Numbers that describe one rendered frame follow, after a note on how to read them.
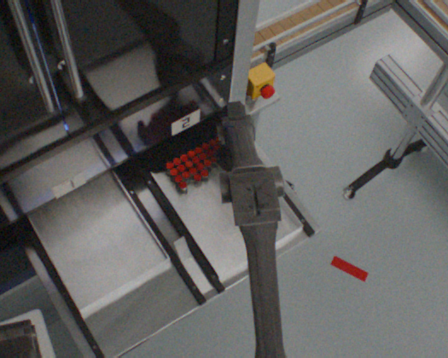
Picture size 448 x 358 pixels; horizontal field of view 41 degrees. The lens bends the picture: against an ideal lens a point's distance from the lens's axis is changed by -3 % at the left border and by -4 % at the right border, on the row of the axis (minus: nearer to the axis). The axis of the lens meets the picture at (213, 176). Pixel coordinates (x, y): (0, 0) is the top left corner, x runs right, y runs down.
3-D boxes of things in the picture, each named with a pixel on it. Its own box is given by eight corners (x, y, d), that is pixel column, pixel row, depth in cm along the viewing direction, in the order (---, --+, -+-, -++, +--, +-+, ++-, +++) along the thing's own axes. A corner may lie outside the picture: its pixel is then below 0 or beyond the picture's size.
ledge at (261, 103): (218, 86, 186) (218, 82, 184) (253, 67, 190) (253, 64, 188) (244, 119, 181) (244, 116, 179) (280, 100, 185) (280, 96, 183)
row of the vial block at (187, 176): (172, 184, 169) (172, 176, 164) (229, 154, 173) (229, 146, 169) (177, 191, 168) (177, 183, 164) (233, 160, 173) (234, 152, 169)
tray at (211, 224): (151, 177, 169) (150, 172, 166) (230, 135, 176) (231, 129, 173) (218, 280, 157) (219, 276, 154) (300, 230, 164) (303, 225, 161)
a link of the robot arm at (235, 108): (218, 133, 141) (255, 129, 141) (212, 90, 146) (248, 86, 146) (220, 157, 152) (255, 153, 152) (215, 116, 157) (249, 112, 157)
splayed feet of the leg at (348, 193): (337, 190, 268) (344, 176, 256) (419, 138, 282) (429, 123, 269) (348, 204, 265) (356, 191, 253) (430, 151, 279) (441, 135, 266)
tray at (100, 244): (22, 207, 164) (19, 202, 161) (106, 162, 171) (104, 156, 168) (81, 314, 152) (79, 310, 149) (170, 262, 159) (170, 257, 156)
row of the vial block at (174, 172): (168, 178, 169) (168, 170, 165) (224, 147, 174) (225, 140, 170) (172, 184, 169) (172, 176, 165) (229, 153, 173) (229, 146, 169)
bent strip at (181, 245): (173, 249, 161) (172, 241, 155) (183, 244, 161) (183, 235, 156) (202, 294, 156) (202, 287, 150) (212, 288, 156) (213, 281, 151)
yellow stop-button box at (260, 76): (237, 83, 175) (240, 67, 169) (258, 72, 177) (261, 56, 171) (253, 101, 172) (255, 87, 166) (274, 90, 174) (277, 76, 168)
